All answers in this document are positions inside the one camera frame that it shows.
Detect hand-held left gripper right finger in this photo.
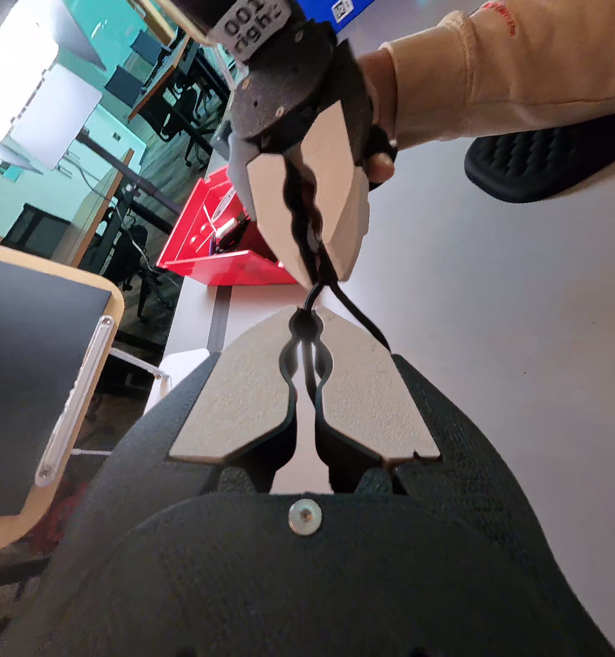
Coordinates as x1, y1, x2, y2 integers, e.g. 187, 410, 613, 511
311, 305, 441, 467

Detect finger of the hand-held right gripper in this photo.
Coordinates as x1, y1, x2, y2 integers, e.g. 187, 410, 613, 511
299, 100, 371, 283
229, 133, 322, 289

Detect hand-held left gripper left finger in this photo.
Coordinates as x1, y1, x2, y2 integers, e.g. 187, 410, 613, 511
169, 305, 308, 465

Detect white cable with plug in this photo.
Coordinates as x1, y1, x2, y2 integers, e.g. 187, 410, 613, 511
202, 203, 236, 234

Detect red plastic bin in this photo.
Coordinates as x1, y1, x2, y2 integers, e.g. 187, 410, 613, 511
156, 165, 298, 285

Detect black cord loop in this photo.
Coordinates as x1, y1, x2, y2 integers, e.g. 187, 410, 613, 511
286, 164, 393, 416

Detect person's right forearm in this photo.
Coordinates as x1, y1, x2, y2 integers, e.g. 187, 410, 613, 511
379, 0, 615, 150

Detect person's right hand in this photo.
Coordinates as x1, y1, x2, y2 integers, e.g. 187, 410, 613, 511
356, 49, 397, 185

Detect blue plastic bin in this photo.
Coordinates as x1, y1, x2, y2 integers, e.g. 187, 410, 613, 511
297, 0, 377, 37

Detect black office chair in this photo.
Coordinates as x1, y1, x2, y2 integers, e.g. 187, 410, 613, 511
153, 87, 210, 166

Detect background wooden desk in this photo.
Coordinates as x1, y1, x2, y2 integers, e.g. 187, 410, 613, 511
71, 149, 136, 268

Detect red bag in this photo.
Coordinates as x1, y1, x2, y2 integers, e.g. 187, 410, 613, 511
30, 482, 87, 552

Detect wooden board with black sheet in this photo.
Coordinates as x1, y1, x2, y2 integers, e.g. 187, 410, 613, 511
0, 240, 126, 557

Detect studio light panel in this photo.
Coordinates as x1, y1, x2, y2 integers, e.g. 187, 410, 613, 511
0, 0, 105, 172

